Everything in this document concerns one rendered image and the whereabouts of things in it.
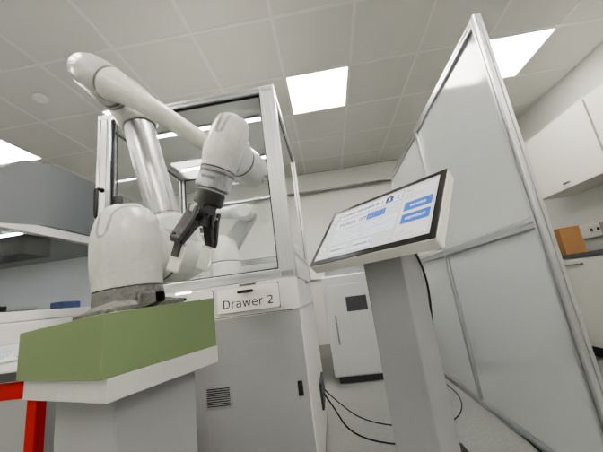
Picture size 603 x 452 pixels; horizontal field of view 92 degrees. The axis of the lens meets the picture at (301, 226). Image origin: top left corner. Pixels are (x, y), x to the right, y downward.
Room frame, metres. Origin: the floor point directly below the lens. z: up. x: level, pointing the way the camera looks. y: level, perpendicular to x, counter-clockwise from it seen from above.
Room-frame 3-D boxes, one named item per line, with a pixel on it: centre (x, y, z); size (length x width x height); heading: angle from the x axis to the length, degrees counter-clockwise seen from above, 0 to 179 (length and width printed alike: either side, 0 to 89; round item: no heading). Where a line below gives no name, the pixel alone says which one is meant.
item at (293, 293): (1.89, 0.53, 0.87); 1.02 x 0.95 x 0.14; 86
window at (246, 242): (1.43, 0.56, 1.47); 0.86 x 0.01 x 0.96; 86
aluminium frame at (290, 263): (1.89, 0.53, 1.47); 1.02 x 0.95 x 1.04; 86
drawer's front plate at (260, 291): (1.38, 0.29, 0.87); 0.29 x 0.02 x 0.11; 86
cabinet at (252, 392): (1.88, 0.52, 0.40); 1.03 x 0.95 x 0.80; 86
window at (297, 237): (1.85, 0.04, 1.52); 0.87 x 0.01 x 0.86; 176
